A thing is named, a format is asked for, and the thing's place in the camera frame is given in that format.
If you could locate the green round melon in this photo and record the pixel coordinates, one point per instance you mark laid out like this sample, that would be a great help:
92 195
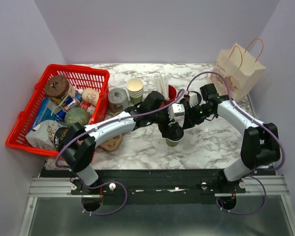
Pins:
77 115

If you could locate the blue red can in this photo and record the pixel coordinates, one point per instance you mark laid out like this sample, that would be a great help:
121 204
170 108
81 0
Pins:
70 102

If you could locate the beige paper bag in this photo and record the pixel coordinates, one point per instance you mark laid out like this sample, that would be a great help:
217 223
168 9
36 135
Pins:
241 70

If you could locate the aluminium frame rail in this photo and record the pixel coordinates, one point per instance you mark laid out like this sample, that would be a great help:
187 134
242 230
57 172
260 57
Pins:
262 215

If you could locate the grey toilet paper roll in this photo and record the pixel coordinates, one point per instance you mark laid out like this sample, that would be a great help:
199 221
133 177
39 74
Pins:
118 100

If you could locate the white wrapped straws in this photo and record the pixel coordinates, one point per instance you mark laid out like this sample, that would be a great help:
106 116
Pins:
161 83

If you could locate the stack of paper cups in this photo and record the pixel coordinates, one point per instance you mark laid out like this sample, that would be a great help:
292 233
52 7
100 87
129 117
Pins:
135 89

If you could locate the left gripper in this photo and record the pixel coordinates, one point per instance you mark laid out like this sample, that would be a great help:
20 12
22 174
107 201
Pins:
163 129

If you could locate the black cup lid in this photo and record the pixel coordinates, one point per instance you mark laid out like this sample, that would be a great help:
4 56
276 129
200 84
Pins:
177 132

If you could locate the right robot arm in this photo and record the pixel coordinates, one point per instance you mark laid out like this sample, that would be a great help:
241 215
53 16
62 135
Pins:
260 140

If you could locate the black pink can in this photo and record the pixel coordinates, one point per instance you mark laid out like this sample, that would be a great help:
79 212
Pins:
59 136

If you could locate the green paper cup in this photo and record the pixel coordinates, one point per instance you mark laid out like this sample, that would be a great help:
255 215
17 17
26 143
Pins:
172 143

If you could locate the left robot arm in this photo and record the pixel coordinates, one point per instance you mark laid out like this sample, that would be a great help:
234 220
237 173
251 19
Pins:
77 143

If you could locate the white snack bag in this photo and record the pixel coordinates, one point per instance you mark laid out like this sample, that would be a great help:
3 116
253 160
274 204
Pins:
42 135

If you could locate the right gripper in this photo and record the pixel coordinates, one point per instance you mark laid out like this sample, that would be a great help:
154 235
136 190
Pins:
189 121

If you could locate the brown cardboard cup carrier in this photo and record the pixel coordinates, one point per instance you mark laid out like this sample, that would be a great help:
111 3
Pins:
112 144

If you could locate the red straw holder cup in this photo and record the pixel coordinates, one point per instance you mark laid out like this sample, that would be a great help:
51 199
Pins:
172 94

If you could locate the brown cork roll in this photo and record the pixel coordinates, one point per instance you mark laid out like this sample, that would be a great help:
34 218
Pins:
57 87

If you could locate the stack of black lids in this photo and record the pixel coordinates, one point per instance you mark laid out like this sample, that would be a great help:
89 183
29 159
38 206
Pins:
194 98

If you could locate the blue white package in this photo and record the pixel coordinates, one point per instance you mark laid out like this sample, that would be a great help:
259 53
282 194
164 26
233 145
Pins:
47 111

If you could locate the red plastic basket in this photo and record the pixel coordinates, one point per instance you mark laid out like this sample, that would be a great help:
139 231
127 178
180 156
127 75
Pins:
81 76

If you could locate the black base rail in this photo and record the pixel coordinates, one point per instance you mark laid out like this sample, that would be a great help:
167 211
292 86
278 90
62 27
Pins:
155 187

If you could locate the beige bottle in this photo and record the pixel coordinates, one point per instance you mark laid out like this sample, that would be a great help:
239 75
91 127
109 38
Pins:
90 96

